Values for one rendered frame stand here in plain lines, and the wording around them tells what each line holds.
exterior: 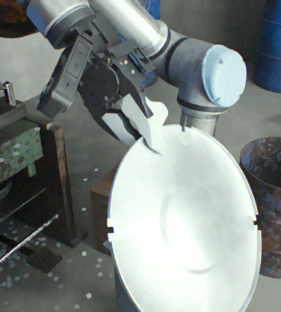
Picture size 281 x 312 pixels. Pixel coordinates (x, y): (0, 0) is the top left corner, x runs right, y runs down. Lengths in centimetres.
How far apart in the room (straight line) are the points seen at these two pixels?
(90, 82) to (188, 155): 17
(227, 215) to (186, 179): 10
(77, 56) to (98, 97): 6
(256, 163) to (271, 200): 36
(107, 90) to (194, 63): 35
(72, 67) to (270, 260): 140
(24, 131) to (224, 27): 322
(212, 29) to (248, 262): 392
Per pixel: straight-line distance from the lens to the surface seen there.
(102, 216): 166
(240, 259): 61
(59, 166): 158
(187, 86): 83
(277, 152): 186
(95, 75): 50
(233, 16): 432
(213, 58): 80
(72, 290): 170
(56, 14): 51
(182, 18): 456
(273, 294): 175
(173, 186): 52
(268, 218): 158
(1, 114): 131
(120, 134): 52
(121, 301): 138
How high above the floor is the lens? 132
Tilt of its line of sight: 33 degrees down
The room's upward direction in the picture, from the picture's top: straight up
